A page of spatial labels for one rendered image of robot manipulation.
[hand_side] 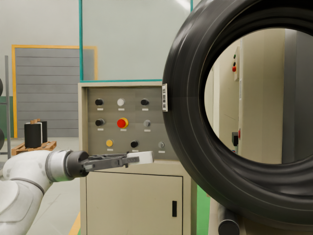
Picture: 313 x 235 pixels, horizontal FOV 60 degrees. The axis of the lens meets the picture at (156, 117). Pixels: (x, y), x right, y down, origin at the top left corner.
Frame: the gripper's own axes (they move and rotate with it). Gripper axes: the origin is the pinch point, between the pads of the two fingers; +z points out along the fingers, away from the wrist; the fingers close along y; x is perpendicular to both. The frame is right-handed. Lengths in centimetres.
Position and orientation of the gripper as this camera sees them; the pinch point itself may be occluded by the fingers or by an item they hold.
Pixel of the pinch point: (140, 158)
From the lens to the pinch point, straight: 74.3
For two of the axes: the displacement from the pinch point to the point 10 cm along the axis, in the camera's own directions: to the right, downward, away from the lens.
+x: 1.4, 9.9, 0.2
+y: 2.2, -0.5, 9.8
